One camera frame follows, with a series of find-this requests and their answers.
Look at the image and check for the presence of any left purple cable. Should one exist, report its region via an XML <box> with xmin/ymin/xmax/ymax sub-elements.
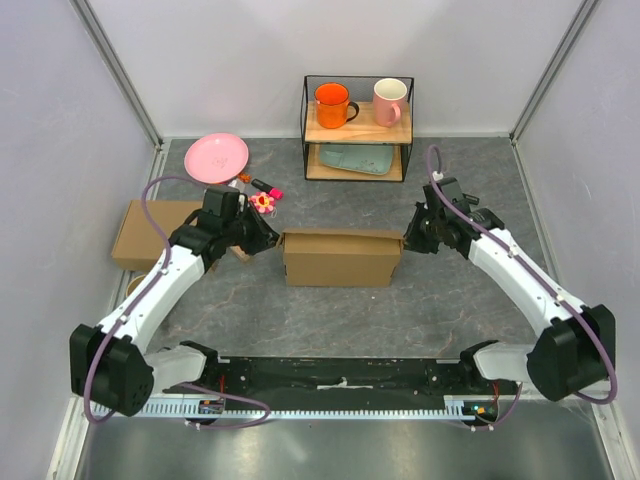
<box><xmin>82</xmin><ymin>174</ymin><xmax>271</xmax><ymax>431</ymax></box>

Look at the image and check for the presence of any pink black highlighter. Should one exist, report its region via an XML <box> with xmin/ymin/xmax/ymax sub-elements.
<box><xmin>251</xmin><ymin>178</ymin><xmax>284</xmax><ymax>200</ymax></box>

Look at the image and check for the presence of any pink plate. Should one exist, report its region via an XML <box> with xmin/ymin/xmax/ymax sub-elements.
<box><xmin>184</xmin><ymin>133</ymin><xmax>249</xmax><ymax>184</ymax></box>

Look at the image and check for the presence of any grey slotted cable duct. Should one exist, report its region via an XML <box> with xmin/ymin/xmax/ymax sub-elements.
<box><xmin>92</xmin><ymin>395</ymin><xmax>516</xmax><ymax>420</ymax></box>

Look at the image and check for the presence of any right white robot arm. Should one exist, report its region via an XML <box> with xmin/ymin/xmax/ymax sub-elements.
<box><xmin>404</xmin><ymin>178</ymin><xmax>617</xmax><ymax>401</ymax></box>

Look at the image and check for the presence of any black wire wooden shelf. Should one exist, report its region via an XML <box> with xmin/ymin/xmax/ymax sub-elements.
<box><xmin>300</xmin><ymin>75</ymin><xmax>415</xmax><ymax>182</ymax></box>

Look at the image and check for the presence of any light green tray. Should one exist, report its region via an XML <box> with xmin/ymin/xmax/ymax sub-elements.
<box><xmin>318</xmin><ymin>144</ymin><xmax>394</xmax><ymax>176</ymax></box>

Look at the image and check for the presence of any beige cup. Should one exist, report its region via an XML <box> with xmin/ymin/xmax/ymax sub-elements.
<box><xmin>125</xmin><ymin>274</ymin><xmax>146</xmax><ymax>298</ymax></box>

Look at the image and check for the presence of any foundation bottle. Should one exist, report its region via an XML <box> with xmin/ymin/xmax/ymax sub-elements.
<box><xmin>233</xmin><ymin>248</ymin><xmax>251</xmax><ymax>262</ymax></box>

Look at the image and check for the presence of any pink flower toy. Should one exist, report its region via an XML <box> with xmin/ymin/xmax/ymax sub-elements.
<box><xmin>249</xmin><ymin>192</ymin><xmax>276</xmax><ymax>216</ymax></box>

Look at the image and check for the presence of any orange black highlighter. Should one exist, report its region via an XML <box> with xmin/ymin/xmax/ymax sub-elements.
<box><xmin>463</xmin><ymin>194</ymin><xmax>480</xmax><ymax>206</ymax></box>

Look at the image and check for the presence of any closed brown cardboard box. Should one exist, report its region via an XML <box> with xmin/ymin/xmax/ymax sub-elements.
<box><xmin>111</xmin><ymin>200</ymin><xmax>202</xmax><ymax>272</ymax></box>

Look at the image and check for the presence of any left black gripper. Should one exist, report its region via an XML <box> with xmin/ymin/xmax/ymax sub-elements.
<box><xmin>224</xmin><ymin>202</ymin><xmax>287</xmax><ymax>257</ymax></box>

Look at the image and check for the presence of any orange mug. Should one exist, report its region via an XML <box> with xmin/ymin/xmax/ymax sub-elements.
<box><xmin>314</xmin><ymin>82</ymin><xmax>360</xmax><ymax>129</ymax></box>

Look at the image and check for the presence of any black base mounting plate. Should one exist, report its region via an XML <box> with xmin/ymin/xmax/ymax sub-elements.
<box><xmin>194</xmin><ymin>356</ymin><xmax>516</xmax><ymax>410</ymax></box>

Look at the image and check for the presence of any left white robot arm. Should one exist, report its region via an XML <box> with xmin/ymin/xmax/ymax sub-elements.
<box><xmin>69</xmin><ymin>186</ymin><xmax>279</xmax><ymax>416</ymax></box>

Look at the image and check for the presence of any pink mug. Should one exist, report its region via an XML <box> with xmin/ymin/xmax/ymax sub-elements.
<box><xmin>373</xmin><ymin>78</ymin><xmax>408</xmax><ymax>128</ymax></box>

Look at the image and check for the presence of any brown cardboard box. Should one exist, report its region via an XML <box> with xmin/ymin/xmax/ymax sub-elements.
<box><xmin>111</xmin><ymin>200</ymin><xmax>202</xmax><ymax>272</ymax></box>
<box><xmin>279</xmin><ymin>228</ymin><xmax>404</xmax><ymax>287</ymax></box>

